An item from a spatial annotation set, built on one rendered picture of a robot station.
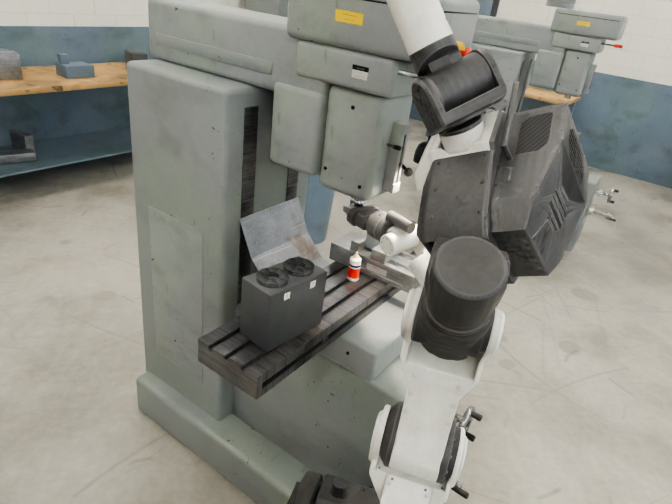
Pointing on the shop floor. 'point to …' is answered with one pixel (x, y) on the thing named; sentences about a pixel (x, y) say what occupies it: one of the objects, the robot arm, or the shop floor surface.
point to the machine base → (223, 443)
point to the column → (197, 211)
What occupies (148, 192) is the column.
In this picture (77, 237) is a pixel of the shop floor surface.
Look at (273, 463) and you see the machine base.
